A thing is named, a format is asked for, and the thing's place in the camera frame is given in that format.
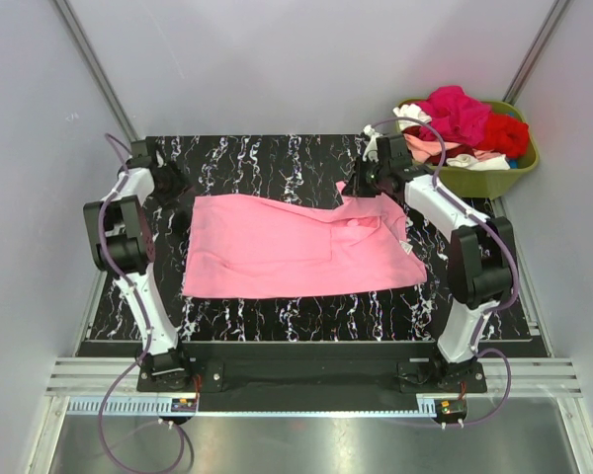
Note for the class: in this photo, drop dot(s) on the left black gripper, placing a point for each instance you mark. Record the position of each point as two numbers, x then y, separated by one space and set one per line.
180 182

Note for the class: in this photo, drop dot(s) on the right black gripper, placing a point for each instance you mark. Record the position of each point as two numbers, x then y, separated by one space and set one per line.
355 187

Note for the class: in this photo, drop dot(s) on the light pink t shirt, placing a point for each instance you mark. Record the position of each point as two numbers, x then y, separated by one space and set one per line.
258 248

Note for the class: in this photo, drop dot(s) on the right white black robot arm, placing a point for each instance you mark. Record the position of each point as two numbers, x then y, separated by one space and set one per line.
482 273

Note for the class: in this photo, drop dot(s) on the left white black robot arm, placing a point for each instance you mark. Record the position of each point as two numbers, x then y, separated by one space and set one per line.
122 246

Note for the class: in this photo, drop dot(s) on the peach t shirt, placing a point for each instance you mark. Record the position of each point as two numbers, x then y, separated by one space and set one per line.
422 150

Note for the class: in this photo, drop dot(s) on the dark red t shirt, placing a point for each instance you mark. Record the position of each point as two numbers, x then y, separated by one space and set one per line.
452 149

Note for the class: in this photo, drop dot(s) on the magenta t shirt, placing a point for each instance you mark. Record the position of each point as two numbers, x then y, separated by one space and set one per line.
455 115

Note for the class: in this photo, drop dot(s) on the olive green laundry basket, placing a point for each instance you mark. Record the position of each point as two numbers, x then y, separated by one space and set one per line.
475 184

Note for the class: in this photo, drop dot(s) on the cream white t shirt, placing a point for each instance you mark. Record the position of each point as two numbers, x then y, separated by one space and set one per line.
485 162

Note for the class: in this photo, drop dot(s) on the left small circuit board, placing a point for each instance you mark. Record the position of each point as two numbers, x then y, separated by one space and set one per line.
184 405

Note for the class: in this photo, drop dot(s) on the small circuit board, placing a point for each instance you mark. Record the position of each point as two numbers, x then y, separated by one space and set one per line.
184 405
452 407

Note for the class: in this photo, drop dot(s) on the right small circuit board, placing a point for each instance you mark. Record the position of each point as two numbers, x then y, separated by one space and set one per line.
452 407

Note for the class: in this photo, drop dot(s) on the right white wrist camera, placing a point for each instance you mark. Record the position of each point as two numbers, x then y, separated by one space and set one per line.
370 135

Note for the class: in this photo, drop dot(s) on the left aluminium frame post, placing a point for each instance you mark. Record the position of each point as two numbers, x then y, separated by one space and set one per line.
76 31

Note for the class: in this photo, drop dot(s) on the aluminium frame post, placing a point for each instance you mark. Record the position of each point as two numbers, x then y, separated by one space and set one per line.
542 39
76 31

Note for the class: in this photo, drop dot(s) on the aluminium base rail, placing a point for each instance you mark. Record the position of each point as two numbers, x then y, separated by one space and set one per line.
95 386

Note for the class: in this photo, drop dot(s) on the right aluminium frame post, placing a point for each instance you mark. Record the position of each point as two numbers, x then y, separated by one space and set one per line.
542 39

